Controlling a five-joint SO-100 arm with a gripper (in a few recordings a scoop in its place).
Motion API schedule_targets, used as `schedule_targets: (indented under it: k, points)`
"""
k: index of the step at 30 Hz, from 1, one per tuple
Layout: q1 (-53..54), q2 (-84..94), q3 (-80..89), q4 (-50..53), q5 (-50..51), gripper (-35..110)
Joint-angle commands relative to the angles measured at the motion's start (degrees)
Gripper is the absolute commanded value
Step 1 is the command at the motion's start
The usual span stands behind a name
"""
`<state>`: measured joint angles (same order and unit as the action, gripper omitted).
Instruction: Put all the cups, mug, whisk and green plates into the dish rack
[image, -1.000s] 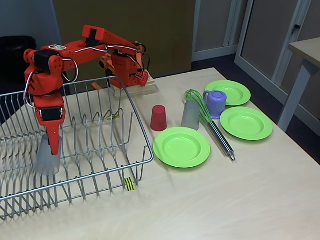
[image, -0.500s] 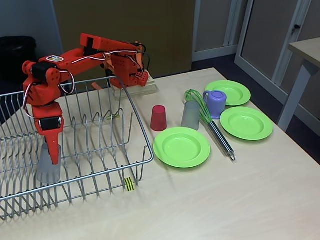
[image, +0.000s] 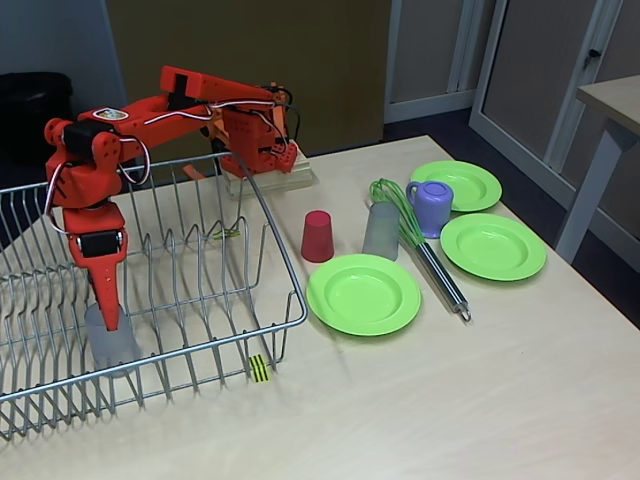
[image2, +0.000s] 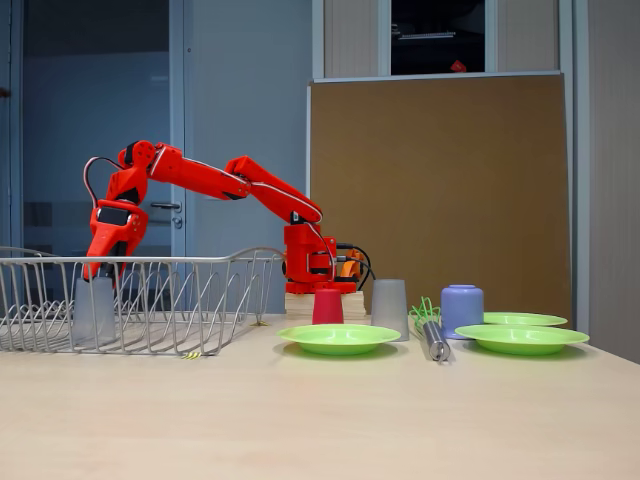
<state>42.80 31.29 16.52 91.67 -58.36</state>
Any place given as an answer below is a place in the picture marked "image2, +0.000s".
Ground white gripper cable loop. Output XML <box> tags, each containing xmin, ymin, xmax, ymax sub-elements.
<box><xmin>83</xmin><ymin>156</ymin><xmax>124</xmax><ymax>207</ymax></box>

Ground wooden base block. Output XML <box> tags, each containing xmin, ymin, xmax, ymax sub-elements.
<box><xmin>284</xmin><ymin>292</ymin><xmax>369</xmax><ymax>321</ymax></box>

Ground black base cable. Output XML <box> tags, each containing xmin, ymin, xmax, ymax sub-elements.
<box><xmin>335</xmin><ymin>242</ymin><xmax>377</xmax><ymax>291</ymax></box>

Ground blue grey glass door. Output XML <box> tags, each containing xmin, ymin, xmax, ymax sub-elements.
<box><xmin>9</xmin><ymin>0</ymin><xmax>187</xmax><ymax>259</ymax></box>

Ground brown pin board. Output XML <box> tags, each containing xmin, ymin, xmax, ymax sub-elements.
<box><xmin>305</xmin><ymin>72</ymin><xmax>574</xmax><ymax>321</ymax></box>

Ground metal wire dish rack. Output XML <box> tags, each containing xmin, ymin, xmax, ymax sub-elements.
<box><xmin>0</xmin><ymin>245</ymin><xmax>286</xmax><ymax>357</ymax></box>

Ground white notebook on shelf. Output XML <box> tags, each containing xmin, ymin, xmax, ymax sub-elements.
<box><xmin>397</xmin><ymin>30</ymin><xmax>457</xmax><ymax>41</ymax></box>

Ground purple plastic mug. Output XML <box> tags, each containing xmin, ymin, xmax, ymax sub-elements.
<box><xmin>439</xmin><ymin>284</ymin><xmax>485</xmax><ymax>341</ymax></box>

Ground red plastic cup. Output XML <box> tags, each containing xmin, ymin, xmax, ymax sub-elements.
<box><xmin>311</xmin><ymin>287</ymin><xmax>345</xmax><ymax>326</ymax></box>

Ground green plastic plate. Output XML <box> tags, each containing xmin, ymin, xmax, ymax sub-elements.
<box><xmin>482</xmin><ymin>311</ymin><xmax>569</xmax><ymax>329</ymax></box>
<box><xmin>453</xmin><ymin>323</ymin><xmax>591</xmax><ymax>357</ymax></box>
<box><xmin>277</xmin><ymin>323</ymin><xmax>402</xmax><ymax>357</ymax></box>

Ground green whisk with steel handle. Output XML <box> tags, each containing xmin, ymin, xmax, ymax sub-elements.
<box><xmin>408</xmin><ymin>295</ymin><xmax>454</xmax><ymax>364</ymax></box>

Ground grey translucent plastic cup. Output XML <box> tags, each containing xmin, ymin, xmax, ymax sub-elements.
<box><xmin>370</xmin><ymin>278</ymin><xmax>410</xmax><ymax>342</ymax></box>
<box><xmin>72</xmin><ymin>276</ymin><xmax>118</xmax><ymax>347</ymax></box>

